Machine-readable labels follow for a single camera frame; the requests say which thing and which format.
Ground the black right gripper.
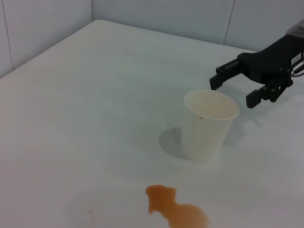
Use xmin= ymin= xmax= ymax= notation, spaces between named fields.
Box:
xmin=209 ymin=35 xmax=304 ymax=109

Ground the orange brown liquid stain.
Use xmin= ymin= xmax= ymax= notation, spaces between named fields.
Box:
xmin=145 ymin=184 xmax=210 ymax=228

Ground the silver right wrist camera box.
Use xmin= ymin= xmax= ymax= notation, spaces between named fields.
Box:
xmin=285 ymin=19 xmax=304 ymax=37

